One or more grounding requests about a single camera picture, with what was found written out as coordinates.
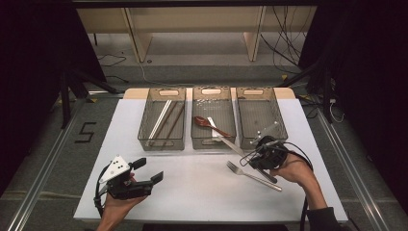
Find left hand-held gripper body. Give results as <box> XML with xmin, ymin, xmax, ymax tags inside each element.
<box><xmin>99</xmin><ymin>154</ymin><xmax>153</xmax><ymax>200</ymax></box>

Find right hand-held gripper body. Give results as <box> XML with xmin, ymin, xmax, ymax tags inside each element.
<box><xmin>248</xmin><ymin>120</ymin><xmax>289</xmax><ymax>171</ymax></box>

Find smoky clear plastic bin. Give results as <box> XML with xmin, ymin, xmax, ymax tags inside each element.
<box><xmin>235</xmin><ymin>86</ymin><xmax>289</xmax><ymax>151</ymax></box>
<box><xmin>191</xmin><ymin>85</ymin><xmax>238</xmax><ymax>150</ymax></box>
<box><xmin>137</xmin><ymin>87</ymin><xmax>188</xmax><ymax>152</ymax></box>

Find white ceramic spoon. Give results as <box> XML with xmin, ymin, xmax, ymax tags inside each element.
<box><xmin>206</xmin><ymin>116</ymin><xmax>225</xmax><ymax>142</ymax></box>

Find brown wooden spoon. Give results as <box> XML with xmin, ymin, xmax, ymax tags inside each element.
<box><xmin>193</xmin><ymin>115</ymin><xmax>233</xmax><ymax>139</ymax></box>

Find person's left hand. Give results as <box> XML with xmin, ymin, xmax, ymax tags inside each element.
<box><xmin>102</xmin><ymin>172</ymin><xmax>148</xmax><ymax>225</ymax></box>

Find person's right hand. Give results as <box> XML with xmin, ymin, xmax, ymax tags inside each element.
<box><xmin>269</xmin><ymin>152</ymin><xmax>318</xmax><ymax>190</ymax></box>

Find white table sheet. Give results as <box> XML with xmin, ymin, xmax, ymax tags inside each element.
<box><xmin>73</xmin><ymin>97</ymin><xmax>349</xmax><ymax>223</ymax></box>

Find black metal stand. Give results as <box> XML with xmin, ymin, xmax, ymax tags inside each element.
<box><xmin>59</xmin><ymin>68</ymin><xmax>119</xmax><ymax>129</ymax></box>
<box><xmin>278</xmin><ymin>57</ymin><xmax>335</xmax><ymax>124</ymax></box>

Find black curtain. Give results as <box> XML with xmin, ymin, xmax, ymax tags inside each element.
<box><xmin>0</xmin><ymin>0</ymin><xmax>107</xmax><ymax>193</ymax></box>
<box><xmin>297</xmin><ymin>0</ymin><xmax>408</xmax><ymax>213</ymax></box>

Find beige wooden desk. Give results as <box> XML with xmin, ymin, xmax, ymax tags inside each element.
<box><xmin>76</xmin><ymin>6</ymin><xmax>317</xmax><ymax>64</ymax></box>

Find left hand-held gripper cable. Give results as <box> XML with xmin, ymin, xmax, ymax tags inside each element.
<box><xmin>93</xmin><ymin>165</ymin><xmax>112</xmax><ymax>218</ymax></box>

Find hand-held gripper cable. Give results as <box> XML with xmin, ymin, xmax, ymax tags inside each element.
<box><xmin>282</xmin><ymin>141</ymin><xmax>315</xmax><ymax>231</ymax></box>
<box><xmin>93</xmin><ymin>165</ymin><xmax>112</xmax><ymax>218</ymax></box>

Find right hand-held gripper cable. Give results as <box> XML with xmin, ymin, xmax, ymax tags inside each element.
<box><xmin>282</xmin><ymin>141</ymin><xmax>315</xmax><ymax>231</ymax></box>

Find white plug with cable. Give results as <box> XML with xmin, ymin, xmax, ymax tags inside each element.
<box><xmin>329</xmin><ymin>98</ymin><xmax>344</xmax><ymax>123</ymax></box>

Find aluminium floor rail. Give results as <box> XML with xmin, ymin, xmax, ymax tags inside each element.
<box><xmin>316</xmin><ymin>109</ymin><xmax>391</xmax><ymax>231</ymax></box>
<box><xmin>6</xmin><ymin>95</ymin><xmax>81</xmax><ymax>231</ymax></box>

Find white floor cable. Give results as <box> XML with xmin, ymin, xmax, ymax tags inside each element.
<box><xmin>138</xmin><ymin>61</ymin><xmax>193</xmax><ymax>89</ymax></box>

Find black floor cable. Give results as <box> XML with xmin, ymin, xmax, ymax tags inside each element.
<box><xmin>96</xmin><ymin>52</ymin><xmax>128</xmax><ymax>67</ymax></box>

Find bundle of hanging black cables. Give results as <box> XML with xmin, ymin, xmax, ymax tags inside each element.
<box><xmin>260</xmin><ymin>6</ymin><xmax>309</xmax><ymax>75</ymax></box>

